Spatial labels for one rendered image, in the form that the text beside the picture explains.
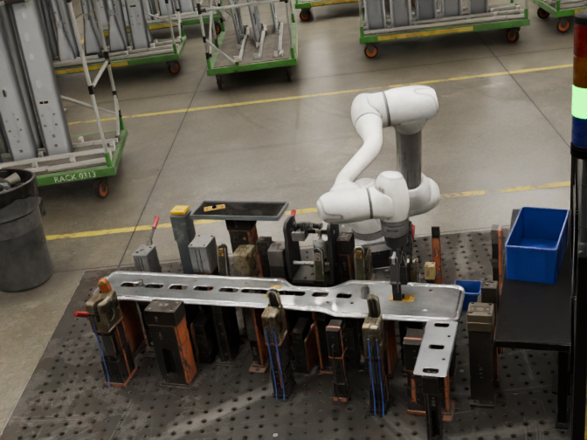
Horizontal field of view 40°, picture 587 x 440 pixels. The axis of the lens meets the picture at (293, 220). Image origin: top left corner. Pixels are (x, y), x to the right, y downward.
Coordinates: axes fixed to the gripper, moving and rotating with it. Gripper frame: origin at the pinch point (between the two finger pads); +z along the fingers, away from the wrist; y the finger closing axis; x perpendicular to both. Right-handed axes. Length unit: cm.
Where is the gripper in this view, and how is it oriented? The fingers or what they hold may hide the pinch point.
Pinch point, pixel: (399, 286)
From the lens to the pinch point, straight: 273.9
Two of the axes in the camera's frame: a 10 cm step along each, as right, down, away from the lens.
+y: -3.0, 4.5, -8.4
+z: 1.3, 8.9, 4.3
